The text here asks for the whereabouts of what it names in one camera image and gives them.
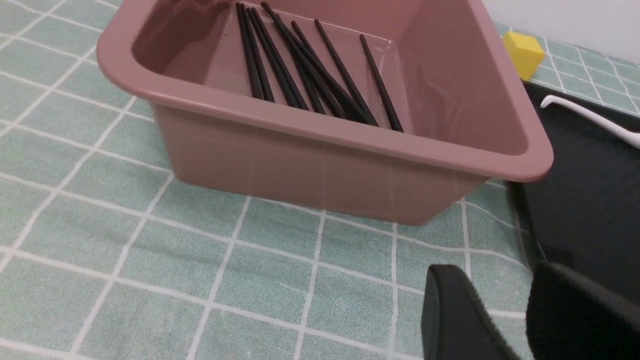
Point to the white spoon at tray top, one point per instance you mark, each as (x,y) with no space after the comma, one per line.
(631,138)

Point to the black chopstick crossing diagonal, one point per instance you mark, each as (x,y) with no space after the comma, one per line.
(340,95)

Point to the black chopstick yellow tip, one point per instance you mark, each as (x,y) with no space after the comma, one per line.
(252,71)
(293,85)
(279,69)
(323,101)
(263,78)

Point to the black plastic tray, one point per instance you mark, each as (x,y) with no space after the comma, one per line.
(585,213)

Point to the pink plastic bin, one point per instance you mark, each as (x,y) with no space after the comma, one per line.
(466,115)

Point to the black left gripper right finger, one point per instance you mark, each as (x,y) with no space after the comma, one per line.
(570,317)

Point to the yellow cube block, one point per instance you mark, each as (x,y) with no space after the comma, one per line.
(525,52)

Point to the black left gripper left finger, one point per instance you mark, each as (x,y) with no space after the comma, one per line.
(455,324)

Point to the green checkered tablecloth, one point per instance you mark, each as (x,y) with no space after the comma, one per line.
(106,256)

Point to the black chopstick yellow tip leftmost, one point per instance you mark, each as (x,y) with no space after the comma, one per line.
(252,71)

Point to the black chopstick on tray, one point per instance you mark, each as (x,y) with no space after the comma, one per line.
(386,101)

